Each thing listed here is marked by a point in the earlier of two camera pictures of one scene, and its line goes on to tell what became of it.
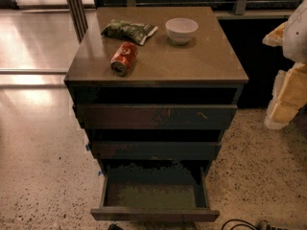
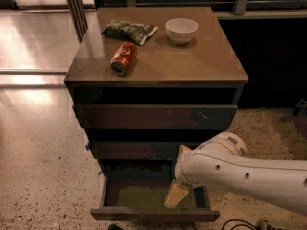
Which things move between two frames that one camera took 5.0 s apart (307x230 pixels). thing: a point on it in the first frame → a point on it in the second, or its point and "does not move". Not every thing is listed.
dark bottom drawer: x=157 y=193 does not move
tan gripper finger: x=275 y=37 → x=183 y=149
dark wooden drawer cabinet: x=154 y=88 does not move
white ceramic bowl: x=181 y=30 does not move
